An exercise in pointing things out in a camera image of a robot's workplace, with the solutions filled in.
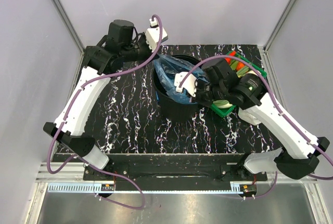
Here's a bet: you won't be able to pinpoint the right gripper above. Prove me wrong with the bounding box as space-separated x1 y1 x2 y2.
186 77 226 107

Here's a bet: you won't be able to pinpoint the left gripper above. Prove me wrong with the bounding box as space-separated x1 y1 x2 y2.
121 31 160 69

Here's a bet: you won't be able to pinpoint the detached blue trash bag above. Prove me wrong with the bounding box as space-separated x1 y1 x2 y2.
153 55 199 105

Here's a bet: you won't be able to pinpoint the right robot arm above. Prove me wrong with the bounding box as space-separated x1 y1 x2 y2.
182 55 332 180

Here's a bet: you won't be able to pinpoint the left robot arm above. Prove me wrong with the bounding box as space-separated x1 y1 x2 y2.
43 15 168 180

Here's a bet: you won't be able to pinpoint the black trash bin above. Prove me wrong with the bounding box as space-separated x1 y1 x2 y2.
152 55 199 123

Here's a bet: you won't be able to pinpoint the green long beans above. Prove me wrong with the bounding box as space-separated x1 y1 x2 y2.
213 100 233 109

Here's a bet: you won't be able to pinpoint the green vegetable basket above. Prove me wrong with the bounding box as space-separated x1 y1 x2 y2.
210 52 267 118

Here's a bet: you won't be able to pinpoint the small orange tomato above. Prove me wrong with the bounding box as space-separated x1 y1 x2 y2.
236 62 245 71

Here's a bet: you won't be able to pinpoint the orange carrot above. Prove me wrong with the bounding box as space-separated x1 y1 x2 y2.
225 51 236 64

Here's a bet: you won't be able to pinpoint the white crumpled paper ball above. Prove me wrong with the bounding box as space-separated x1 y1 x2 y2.
238 107 262 126

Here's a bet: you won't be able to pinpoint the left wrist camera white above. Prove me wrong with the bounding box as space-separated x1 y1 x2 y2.
145 18 160 51

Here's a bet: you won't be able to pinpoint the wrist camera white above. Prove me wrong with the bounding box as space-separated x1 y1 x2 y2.
174 72 197 97
145 18 160 51

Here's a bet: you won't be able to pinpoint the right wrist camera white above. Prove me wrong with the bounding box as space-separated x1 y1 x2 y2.
174 72 197 97

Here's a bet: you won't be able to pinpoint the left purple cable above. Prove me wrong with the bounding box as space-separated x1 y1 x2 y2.
47 14 164 209

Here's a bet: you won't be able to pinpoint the purple cable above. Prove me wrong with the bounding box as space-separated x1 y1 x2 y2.
180 55 333 200
47 14 164 209

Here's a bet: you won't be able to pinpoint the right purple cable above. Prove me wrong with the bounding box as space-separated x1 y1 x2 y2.
180 55 333 200

